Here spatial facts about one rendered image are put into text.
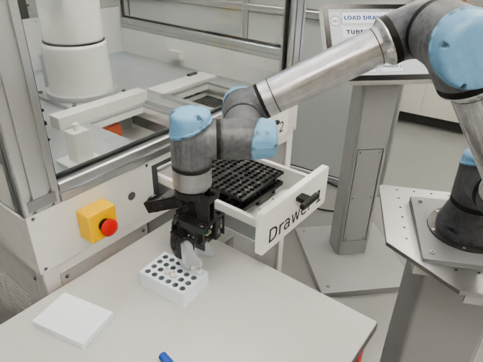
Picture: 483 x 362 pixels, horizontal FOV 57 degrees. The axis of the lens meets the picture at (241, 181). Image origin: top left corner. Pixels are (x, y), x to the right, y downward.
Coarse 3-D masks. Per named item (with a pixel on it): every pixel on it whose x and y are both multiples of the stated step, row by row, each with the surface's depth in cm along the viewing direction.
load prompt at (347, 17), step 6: (342, 12) 167; (348, 12) 168; (354, 12) 168; (360, 12) 168; (366, 12) 169; (372, 12) 169; (378, 12) 169; (384, 12) 169; (342, 18) 167; (348, 18) 167; (354, 18) 168; (360, 18) 168; (366, 18) 168; (372, 18) 168
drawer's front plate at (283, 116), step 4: (284, 112) 149; (272, 116) 144; (276, 116) 146; (280, 116) 148; (284, 116) 150; (280, 120) 149; (284, 120) 151; (280, 124) 150; (284, 124) 152; (280, 128) 151; (284, 128) 153; (280, 132) 152; (284, 132) 154; (280, 136) 153
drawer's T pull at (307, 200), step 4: (316, 192) 103; (300, 196) 102; (304, 196) 102; (308, 196) 102; (312, 196) 102; (316, 196) 102; (296, 200) 102; (300, 200) 101; (304, 200) 100; (308, 200) 100; (312, 200) 101; (300, 204) 99; (304, 204) 99; (308, 204) 100; (300, 208) 99; (304, 208) 99
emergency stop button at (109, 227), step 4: (108, 220) 95; (112, 220) 95; (104, 224) 94; (108, 224) 94; (112, 224) 95; (116, 224) 96; (104, 228) 94; (108, 228) 94; (112, 228) 95; (116, 228) 96; (104, 232) 94; (108, 232) 95; (112, 232) 96; (108, 236) 96
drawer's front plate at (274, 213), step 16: (320, 176) 109; (288, 192) 100; (304, 192) 105; (320, 192) 113; (272, 208) 94; (288, 208) 100; (256, 224) 94; (272, 224) 97; (256, 240) 96; (272, 240) 99
